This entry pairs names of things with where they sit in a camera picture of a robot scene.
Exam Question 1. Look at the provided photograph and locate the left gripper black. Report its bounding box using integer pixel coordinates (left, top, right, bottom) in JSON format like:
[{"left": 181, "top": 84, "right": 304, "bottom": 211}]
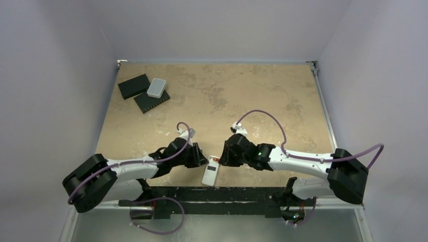
[{"left": 171, "top": 142, "right": 208, "bottom": 168}]

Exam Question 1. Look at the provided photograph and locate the white red remote control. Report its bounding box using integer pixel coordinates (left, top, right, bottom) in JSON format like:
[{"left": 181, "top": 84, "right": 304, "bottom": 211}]
[{"left": 201, "top": 156, "right": 220, "bottom": 187}]

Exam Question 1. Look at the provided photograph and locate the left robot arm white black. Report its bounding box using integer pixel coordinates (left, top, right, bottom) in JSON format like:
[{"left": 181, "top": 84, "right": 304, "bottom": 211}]
[{"left": 62, "top": 138, "right": 208, "bottom": 213}]

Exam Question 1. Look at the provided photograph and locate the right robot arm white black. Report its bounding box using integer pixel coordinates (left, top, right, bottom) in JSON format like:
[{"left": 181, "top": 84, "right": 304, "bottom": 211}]
[{"left": 219, "top": 134, "right": 369, "bottom": 205}]

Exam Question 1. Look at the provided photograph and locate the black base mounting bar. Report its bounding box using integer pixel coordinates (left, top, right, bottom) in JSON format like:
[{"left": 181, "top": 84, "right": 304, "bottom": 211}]
[{"left": 118, "top": 187, "right": 314, "bottom": 219}]

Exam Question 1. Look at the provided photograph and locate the black box with slots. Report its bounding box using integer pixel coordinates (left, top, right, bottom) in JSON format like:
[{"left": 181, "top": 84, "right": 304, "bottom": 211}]
[{"left": 134, "top": 91, "right": 170, "bottom": 113}]

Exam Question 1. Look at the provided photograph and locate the translucent grey plastic case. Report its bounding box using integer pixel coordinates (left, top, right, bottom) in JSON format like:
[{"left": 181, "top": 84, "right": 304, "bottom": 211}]
[{"left": 146, "top": 78, "right": 167, "bottom": 98}]

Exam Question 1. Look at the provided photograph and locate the black box upper left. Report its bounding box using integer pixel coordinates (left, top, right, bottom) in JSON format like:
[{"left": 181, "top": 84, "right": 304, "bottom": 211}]
[{"left": 118, "top": 74, "right": 150, "bottom": 100}]

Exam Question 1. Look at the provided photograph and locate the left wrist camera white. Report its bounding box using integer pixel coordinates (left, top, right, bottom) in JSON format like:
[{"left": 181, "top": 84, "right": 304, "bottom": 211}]
[{"left": 177, "top": 128, "right": 196, "bottom": 146}]

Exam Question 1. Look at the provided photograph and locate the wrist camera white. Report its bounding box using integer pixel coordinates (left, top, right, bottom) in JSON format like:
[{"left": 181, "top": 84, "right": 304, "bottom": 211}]
[
  {"left": 230, "top": 123, "right": 248, "bottom": 137},
  {"left": 177, "top": 128, "right": 196, "bottom": 146}
]

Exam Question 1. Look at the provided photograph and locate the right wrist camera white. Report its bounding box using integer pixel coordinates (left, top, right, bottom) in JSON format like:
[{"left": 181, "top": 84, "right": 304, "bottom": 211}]
[{"left": 230, "top": 123, "right": 248, "bottom": 137}]

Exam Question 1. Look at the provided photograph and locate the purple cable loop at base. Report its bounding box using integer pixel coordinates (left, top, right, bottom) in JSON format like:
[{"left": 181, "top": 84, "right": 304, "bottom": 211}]
[{"left": 129, "top": 196, "right": 187, "bottom": 235}]

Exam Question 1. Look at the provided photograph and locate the aluminium frame rail right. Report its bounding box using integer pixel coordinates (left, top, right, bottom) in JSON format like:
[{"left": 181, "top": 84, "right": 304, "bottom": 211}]
[{"left": 308, "top": 62, "right": 368, "bottom": 205}]

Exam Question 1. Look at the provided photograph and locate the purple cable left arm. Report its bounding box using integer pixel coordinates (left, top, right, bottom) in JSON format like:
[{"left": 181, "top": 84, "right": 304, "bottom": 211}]
[{"left": 67, "top": 122, "right": 193, "bottom": 205}]

